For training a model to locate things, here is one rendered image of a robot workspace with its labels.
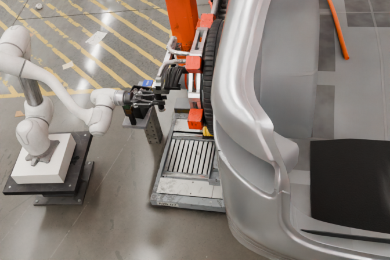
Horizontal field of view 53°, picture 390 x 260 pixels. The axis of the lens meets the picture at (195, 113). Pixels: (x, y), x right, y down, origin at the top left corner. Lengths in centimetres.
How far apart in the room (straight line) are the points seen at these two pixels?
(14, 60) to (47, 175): 82
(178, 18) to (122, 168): 120
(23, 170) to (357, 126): 203
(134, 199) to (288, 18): 168
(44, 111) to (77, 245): 91
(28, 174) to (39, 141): 24
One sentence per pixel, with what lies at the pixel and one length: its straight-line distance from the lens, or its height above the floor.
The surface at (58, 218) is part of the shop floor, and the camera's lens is 297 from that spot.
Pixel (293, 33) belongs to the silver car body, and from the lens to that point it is 177.
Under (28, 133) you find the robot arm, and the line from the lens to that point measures 261.
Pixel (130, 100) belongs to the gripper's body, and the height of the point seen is 84.
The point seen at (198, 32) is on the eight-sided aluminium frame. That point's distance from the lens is 214.
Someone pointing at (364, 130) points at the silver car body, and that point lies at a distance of 195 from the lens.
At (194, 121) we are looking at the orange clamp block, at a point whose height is 88.
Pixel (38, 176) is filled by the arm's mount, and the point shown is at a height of 39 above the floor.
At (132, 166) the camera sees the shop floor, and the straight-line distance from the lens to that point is 301.
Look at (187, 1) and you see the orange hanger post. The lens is 248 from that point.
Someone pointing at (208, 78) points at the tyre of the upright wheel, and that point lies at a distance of 192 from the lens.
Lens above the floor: 237
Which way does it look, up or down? 47 degrees down
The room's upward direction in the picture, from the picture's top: 10 degrees counter-clockwise
